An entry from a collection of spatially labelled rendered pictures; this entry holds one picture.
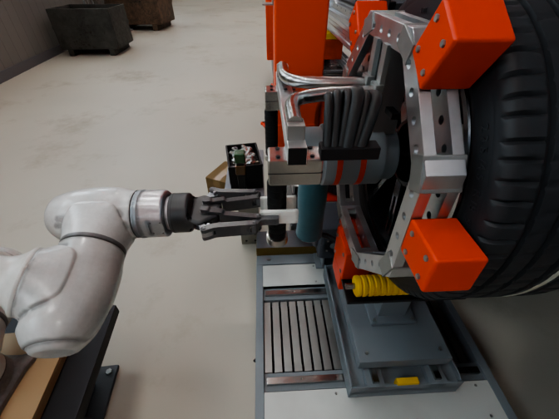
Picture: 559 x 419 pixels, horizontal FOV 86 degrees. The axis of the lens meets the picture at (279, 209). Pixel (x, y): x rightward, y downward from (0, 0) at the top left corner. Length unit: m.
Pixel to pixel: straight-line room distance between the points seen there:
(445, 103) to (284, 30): 0.65
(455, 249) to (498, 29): 0.27
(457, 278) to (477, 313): 1.15
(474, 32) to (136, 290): 1.52
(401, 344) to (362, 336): 0.13
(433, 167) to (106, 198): 0.53
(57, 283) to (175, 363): 0.90
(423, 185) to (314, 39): 0.71
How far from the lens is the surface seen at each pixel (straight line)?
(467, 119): 0.56
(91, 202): 0.60
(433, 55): 0.48
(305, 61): 1.08
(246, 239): 1.65
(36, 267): 0.54
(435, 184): 0.49
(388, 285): 0.88
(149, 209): 0.57
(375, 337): 1.14
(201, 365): 1.33
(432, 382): 1.20
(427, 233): 0.50
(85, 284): 0.52
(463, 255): 0.48
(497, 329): 1.64
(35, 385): 1.12
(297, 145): 0.47
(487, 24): 0.48
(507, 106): 0.50
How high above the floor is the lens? 1.19
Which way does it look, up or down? 39 degrees down
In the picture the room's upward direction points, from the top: straight up
